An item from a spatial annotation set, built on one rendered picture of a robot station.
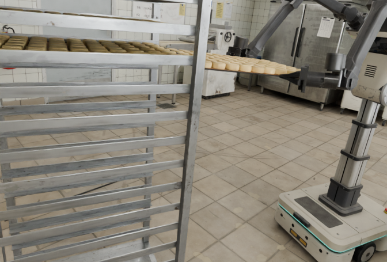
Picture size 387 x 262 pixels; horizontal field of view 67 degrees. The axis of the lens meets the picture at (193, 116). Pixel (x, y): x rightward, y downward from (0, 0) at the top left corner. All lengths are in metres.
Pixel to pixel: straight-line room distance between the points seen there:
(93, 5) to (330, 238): 4.07
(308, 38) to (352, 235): 3.96
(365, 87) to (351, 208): 0.78
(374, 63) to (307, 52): 3.61
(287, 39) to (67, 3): 3.63
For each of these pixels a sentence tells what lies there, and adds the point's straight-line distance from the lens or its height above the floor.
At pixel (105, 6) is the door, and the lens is 4.77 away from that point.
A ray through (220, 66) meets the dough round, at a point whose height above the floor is 1.21.
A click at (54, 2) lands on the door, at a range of 4.49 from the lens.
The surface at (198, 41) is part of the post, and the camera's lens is 0.89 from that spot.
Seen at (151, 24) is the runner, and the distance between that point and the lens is 0.86.
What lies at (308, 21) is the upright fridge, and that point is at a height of 1.46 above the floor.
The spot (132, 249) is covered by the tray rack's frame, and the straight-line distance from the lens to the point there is 1.75.
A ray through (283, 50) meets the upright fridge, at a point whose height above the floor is 0.91.
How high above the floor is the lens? 1.36
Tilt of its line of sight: 19 degrees down
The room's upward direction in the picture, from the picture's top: 6 degrees clockwise
